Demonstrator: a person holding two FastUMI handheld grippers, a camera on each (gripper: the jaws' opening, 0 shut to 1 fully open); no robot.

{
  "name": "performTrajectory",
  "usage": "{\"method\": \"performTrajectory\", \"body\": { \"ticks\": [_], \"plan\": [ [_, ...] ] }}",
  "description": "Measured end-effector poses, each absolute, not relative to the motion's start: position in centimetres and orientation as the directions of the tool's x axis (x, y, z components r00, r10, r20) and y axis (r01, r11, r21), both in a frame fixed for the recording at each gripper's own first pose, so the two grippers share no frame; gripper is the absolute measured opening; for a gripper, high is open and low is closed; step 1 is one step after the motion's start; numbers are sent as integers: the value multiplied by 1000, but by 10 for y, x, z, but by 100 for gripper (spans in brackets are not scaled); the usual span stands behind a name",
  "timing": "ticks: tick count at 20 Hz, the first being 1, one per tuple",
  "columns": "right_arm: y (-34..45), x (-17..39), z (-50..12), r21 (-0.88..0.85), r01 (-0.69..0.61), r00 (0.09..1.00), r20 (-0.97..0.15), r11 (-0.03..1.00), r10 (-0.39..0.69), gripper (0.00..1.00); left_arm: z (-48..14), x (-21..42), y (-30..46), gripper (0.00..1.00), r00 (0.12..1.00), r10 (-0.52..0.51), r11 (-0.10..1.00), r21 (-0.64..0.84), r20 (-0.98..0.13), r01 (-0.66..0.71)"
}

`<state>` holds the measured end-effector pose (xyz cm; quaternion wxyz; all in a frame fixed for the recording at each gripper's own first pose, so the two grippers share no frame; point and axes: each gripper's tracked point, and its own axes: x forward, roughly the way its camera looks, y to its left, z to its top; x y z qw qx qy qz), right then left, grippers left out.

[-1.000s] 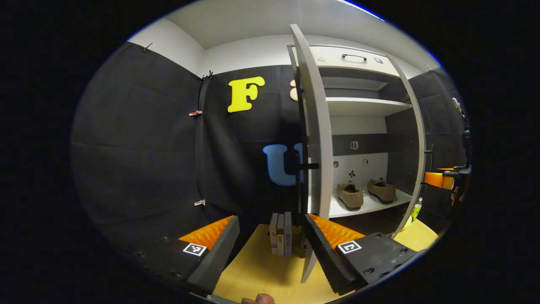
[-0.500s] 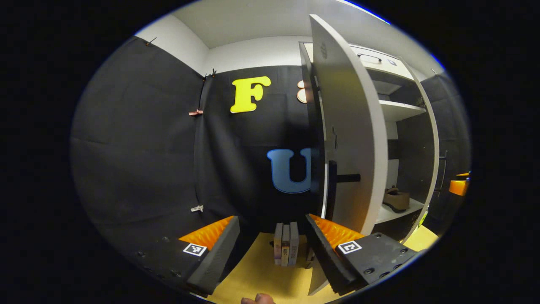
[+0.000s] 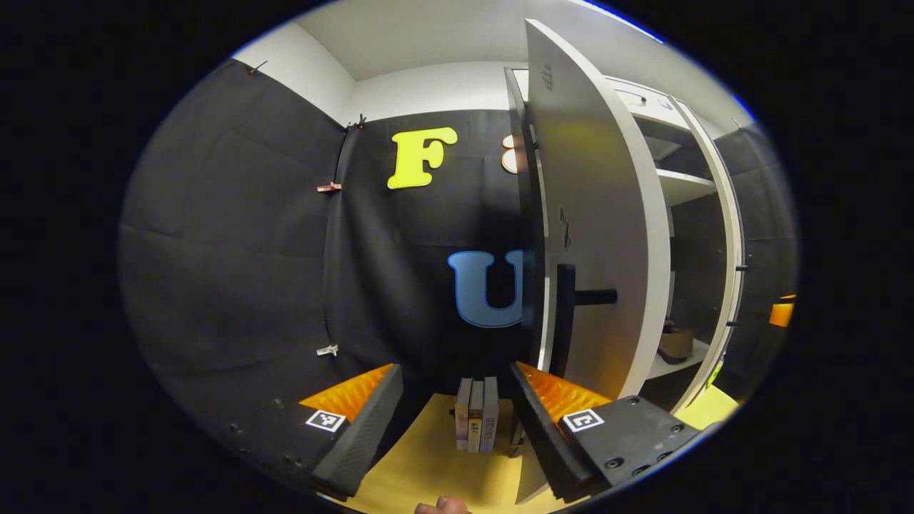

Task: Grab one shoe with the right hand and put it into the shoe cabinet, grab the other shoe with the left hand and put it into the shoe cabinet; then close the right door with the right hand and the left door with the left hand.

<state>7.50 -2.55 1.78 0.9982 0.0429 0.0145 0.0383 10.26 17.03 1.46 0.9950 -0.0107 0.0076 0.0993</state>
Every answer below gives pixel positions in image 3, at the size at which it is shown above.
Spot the white cabinet shelf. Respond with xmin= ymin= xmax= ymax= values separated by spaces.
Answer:
xmin=656 ymin=168 xmax=718 ymax=208
xmin=646 ymin=338 xmax=713 ymax=381

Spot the grey cabinet door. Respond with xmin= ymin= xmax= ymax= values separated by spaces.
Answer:
xmin=668 ymin=96 xmax=747 ymax=415
xmin=514 ymin=18 xmax=672 ymax=504

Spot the brown felt shoe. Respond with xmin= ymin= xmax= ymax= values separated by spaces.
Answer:
xmin=657 ymin=320 xmax=695 ymax=366

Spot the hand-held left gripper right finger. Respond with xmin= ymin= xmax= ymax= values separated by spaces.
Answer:
xmin=508 ymin=361 xmax=704 ymax=503

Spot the beige cabinet drawer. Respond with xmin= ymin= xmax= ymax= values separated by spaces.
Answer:
xmin=607 ymin=77 xmax=690 ymax=129

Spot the black backdrop cloth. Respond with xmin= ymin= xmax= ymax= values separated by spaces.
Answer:
xmin=118 ymin=59 xmax=543 ymax=429
xmin=714 ymin=125 xmax=799 ymax=400

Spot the grey shoe cabinet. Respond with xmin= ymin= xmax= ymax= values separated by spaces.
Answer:
xmin=503 ymin=66 xmax=736 ymax=411

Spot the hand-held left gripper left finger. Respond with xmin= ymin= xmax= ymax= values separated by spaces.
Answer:
xmin=228 ymin=363 xmax=404 ymax=500

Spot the black door handle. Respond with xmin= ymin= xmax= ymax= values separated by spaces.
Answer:
xmin=725 ymin=263 xmax=750 ymax=329
xmin=553 ymin=263 xmax=618 ymax=379

